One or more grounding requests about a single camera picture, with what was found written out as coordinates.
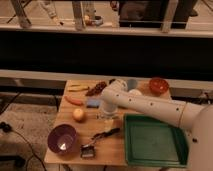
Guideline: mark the green plastic tray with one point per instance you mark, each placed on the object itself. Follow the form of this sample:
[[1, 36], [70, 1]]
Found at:
[[151, 143]]

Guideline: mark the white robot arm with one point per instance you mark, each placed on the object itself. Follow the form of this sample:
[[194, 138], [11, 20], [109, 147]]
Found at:
[[194, 118]]

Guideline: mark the yellow apple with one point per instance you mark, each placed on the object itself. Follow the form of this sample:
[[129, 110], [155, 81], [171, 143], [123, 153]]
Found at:
[[78, 115]]

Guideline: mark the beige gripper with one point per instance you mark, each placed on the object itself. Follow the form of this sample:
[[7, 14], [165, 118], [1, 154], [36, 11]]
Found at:
[[108, 124]]

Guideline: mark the blue sponge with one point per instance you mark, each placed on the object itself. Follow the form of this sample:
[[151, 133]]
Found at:
[[92, 103]]

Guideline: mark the small metal cup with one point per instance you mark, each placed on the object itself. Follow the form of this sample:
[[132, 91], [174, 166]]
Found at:
[[111, 81]]

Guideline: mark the metal dough scraper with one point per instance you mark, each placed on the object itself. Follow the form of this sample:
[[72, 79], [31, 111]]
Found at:
[[88, 150]]

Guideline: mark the yellow banana toy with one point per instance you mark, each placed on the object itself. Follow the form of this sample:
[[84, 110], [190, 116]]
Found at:
[[77, 88]]

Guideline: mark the purple bowl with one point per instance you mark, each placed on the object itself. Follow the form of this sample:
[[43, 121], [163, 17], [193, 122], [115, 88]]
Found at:
[[61, 139]]

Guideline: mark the red bowl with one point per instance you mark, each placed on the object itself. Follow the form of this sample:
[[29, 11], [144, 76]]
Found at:
[[158, 85]]

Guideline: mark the white plastic cup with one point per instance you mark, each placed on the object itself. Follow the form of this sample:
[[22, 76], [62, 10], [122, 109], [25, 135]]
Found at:
[[135, 92]]

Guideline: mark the blue cup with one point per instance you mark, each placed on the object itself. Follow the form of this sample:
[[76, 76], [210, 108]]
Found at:
[[132, 84]]

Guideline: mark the orange carrot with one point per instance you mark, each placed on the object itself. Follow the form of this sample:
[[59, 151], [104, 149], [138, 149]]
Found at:
[[74, 101]]

